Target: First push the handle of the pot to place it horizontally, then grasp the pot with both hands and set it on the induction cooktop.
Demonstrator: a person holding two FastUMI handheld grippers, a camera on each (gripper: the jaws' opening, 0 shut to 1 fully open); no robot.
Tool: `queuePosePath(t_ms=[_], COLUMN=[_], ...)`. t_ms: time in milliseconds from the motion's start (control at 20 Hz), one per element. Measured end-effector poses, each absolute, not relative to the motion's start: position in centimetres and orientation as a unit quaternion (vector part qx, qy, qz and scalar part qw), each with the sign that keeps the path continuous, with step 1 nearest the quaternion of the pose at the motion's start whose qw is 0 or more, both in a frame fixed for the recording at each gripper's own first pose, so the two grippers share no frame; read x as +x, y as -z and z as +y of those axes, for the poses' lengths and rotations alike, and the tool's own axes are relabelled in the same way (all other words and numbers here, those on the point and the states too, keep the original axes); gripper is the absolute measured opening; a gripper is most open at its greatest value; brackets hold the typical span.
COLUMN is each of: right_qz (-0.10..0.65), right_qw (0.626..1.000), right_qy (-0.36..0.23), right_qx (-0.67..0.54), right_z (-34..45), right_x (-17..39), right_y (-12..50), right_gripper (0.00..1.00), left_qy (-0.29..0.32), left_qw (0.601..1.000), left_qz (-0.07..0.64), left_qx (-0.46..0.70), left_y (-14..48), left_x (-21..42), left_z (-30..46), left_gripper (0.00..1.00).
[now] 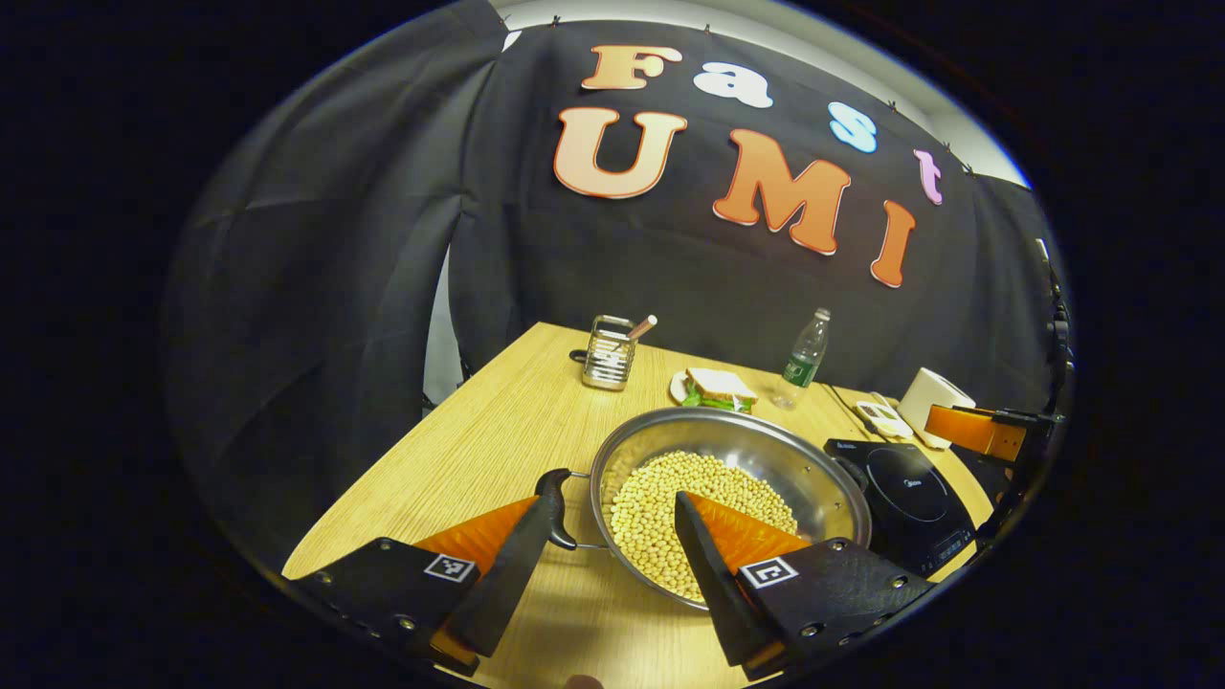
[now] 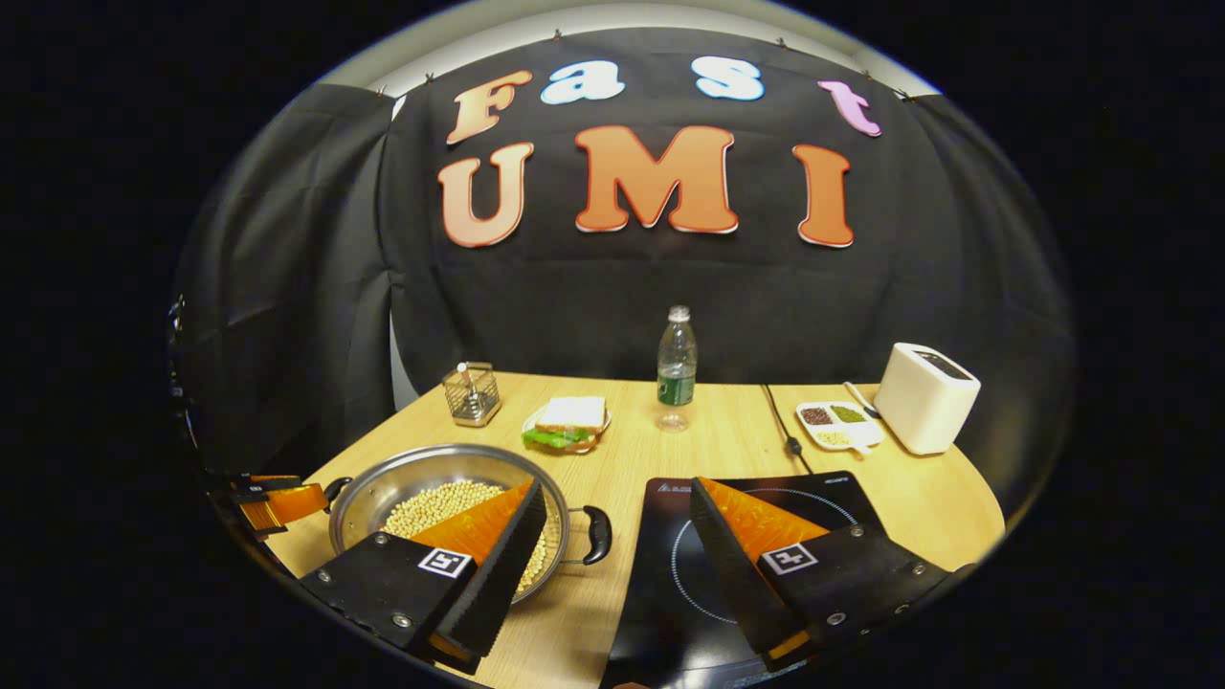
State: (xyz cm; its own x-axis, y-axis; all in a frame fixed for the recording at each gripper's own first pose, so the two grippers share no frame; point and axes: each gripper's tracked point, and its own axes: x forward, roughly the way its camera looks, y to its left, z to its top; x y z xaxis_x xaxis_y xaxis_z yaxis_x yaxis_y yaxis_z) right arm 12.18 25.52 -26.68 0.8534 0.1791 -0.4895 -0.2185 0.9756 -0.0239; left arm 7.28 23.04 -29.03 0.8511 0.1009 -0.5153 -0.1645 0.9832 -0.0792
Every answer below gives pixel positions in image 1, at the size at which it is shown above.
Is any small white plate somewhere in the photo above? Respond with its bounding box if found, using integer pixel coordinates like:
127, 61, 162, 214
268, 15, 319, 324
670, 371, 757, 415

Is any wire mesh utensil holder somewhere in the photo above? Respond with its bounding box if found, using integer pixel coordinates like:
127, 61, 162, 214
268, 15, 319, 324
570, 315, 640, 391

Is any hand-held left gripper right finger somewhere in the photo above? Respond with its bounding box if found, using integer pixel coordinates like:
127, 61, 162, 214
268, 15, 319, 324
675, 492, 934, 681

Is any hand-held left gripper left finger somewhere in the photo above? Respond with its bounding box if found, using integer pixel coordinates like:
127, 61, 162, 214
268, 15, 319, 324
287, 495, 558, 677

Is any sandwich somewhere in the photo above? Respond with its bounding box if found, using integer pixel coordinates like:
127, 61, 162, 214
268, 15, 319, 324
681, 367, 759, 414

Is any clear plastic water bottle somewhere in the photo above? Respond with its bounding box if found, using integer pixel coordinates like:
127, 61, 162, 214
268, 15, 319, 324
773, 307, 832, 411

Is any black induction cooktop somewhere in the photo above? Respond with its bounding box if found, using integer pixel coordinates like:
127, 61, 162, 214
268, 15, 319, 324
825, 438, 977, 579

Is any black backdrop cloth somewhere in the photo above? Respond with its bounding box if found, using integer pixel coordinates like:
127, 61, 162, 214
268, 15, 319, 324
163, 0, 1068, 575

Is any white toaster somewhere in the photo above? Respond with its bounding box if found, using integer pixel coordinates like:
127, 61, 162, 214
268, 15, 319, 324
897, 367, 977, 451

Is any steel pot with soybeans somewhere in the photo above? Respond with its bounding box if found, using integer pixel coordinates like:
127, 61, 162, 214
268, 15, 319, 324
534, 407, 874, 611

